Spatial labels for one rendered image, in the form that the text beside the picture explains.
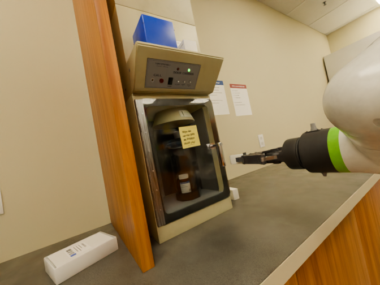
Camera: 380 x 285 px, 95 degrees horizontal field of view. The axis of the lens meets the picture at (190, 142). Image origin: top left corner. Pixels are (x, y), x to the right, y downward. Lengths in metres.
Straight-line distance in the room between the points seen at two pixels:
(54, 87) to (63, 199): 0.51
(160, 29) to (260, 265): 0.64
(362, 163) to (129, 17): 0.73
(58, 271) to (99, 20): 0.63
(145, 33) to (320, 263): 0.80
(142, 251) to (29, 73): 0.88
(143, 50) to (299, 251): 0.62
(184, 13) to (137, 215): 0.77
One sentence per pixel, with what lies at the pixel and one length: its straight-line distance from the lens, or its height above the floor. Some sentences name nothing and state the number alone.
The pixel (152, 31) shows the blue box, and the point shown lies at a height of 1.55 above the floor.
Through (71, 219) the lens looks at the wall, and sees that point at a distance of 0.98.
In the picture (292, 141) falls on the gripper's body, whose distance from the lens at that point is 0.47.
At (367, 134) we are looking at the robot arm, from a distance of 0.31.
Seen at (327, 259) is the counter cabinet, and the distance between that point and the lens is 0.73.
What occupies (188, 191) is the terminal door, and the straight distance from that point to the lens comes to 0.61.
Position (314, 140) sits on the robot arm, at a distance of 0.43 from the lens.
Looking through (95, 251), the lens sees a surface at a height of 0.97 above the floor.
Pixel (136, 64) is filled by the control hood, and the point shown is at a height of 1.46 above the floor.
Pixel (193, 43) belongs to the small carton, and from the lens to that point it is 0.69.
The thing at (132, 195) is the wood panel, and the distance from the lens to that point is 0.46.
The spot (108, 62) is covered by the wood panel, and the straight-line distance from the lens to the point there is 0.52.
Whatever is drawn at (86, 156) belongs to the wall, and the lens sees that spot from 0.96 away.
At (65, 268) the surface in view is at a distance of 0.63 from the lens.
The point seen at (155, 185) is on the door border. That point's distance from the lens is 0.56.
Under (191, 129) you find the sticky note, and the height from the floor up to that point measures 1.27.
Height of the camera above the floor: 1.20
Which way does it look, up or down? 3 degrees up
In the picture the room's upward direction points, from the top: 11 degrees counter-clockwise
